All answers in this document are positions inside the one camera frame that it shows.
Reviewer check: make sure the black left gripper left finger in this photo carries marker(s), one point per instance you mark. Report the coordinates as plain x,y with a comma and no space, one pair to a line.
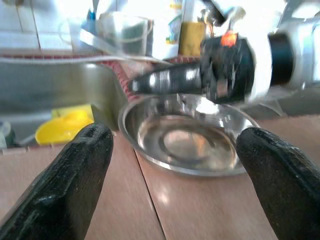
55,195

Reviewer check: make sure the mustard yellow sponge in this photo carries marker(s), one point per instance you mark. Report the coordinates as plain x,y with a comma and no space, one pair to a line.
191,38

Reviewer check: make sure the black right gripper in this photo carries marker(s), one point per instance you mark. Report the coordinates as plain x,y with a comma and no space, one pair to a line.
230,72

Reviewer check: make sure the yellow plastic bowl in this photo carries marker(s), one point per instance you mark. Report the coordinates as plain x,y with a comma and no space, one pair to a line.
62,130

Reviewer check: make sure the stainless steel plate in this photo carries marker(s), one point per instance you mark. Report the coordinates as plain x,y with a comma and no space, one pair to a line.
187,142

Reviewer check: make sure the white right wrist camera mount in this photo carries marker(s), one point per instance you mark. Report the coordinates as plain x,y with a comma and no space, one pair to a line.
262,70

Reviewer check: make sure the white detergent bottle yellow cap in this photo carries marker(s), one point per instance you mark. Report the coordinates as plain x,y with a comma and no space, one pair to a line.
165,30

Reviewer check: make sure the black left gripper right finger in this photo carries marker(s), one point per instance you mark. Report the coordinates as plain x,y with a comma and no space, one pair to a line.
287,195

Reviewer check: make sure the clear small bucket with scourer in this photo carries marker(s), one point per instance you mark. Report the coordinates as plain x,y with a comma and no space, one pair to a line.
125,35

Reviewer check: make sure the stainless steel sink basin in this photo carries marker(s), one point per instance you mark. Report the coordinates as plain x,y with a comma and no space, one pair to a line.
37,85

